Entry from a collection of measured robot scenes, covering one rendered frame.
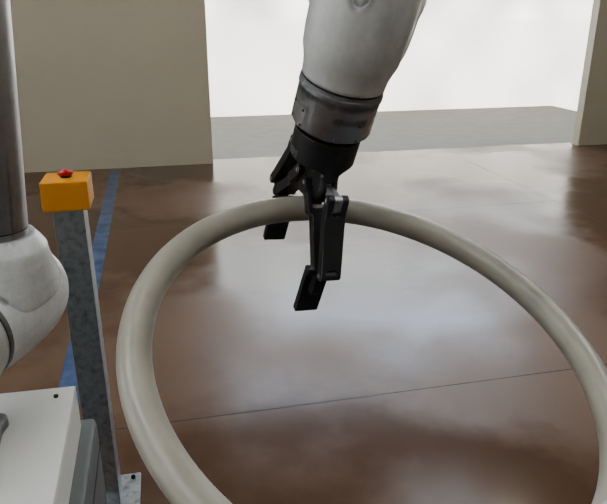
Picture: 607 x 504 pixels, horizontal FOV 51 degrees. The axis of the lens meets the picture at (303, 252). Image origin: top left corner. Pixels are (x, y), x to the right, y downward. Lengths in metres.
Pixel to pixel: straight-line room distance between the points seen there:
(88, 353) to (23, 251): 0.96
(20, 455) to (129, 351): 0.53
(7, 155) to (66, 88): 5.77
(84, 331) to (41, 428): 0.86
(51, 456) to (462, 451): 1.72
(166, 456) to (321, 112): 0.36
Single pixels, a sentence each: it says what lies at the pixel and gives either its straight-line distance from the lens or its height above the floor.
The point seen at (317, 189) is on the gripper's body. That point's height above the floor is 1.30.
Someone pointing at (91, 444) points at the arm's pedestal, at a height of 0.80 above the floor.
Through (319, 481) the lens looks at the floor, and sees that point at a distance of 2.29.
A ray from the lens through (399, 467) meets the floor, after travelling 2.37.
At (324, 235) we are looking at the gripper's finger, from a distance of 0.69.
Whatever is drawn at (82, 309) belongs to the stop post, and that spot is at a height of 0.71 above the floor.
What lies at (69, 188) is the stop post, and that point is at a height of 1.06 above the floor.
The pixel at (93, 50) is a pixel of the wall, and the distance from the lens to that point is 6.72.
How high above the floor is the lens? 1.49
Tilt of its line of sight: 21 degrees down
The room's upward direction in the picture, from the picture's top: straight up
